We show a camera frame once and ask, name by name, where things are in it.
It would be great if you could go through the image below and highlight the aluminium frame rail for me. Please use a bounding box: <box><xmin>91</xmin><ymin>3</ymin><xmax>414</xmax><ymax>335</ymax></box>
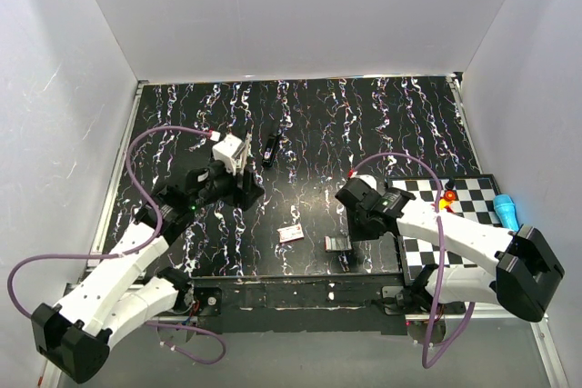
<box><xmin>38</xmin><ymin>83</ymin><xmax>146</xmax><ymax>388</ymax></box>

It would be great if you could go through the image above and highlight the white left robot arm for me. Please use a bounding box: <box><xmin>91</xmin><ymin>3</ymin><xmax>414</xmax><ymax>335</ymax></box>
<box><xmin>31</xmin><ymin>162</ymin><xmax>265</xmax><ymax>383</ymax></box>

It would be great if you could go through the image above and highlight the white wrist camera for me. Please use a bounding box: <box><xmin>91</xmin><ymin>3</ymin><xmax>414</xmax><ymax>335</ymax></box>
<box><xmin>212</xmin><ymin>134</ymin><xmax>245</xmax><ymax>175</ymax></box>
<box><xmin>349</xmin><ymin>172</ymin><xmax>377</xmax><ymax>190</ymax></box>

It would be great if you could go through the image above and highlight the black chess pawn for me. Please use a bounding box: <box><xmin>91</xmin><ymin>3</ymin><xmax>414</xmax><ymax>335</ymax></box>
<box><xmin>445</xmin><ymin>178</ymin><xmax>456</xmax><ymax>191</ymax></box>

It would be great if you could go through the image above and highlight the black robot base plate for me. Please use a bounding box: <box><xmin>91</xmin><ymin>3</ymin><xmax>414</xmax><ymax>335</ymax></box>
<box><xmin>192</xmin><ymin>273</ymin><xmax>428</xmax><ymax>335</ymax></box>

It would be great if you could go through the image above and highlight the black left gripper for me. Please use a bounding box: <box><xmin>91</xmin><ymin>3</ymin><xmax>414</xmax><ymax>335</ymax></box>
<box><xmin>191</xmin><ymin>156</ymin><xmax>264</xmax><ymax>210</ymax></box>

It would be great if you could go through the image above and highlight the red yellow toy vehicle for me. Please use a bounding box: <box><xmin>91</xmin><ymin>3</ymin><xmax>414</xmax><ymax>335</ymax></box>
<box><xmin>438</xmin><ymin>190</ymin><xmax>457</xmax><ymax>214</ymax></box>

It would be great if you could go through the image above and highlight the staple box tray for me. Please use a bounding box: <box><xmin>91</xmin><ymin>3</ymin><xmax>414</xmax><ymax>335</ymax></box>
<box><xmin>325</xmin><ymin>235</ymin><xmax>353</xmax><ymax>252</ymax></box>

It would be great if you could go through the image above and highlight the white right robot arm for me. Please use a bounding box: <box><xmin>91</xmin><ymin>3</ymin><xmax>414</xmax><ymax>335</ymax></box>
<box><xmin>336</xmin><ymin>176</ymin><xmax>565</xmax><ymax>323</ymax></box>

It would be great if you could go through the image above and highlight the white red staple box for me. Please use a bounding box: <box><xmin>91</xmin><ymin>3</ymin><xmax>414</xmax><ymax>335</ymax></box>
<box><xmin>277</xmin><ymin>224</ymin><xmax>304</xmax><ymax>244</ymax></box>

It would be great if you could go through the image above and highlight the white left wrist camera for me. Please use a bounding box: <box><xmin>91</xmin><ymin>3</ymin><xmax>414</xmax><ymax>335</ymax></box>
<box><xmin>212</xmin><ymin>134</ymin><xmax>245</xmax><ymax>175</ymax></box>

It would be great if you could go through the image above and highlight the black white checkerboard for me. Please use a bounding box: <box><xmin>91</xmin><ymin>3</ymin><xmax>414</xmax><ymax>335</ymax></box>
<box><xmin>399</xmin><ymin>174</ymin><xmax>510</xmax><ymax>284</ymax></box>

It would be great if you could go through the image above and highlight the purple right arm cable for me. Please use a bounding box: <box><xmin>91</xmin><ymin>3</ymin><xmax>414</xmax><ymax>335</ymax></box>
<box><xmin>347</xmin><ymin>151</ymin><xmax>477</xmax><ymax>369</ymax></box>

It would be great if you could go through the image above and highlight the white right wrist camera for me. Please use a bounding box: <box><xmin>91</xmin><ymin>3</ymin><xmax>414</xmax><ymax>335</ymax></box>
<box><xmin>349</xmin><ymin>172</ymin><xmax>377</xmax><ymax>190</ymax></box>

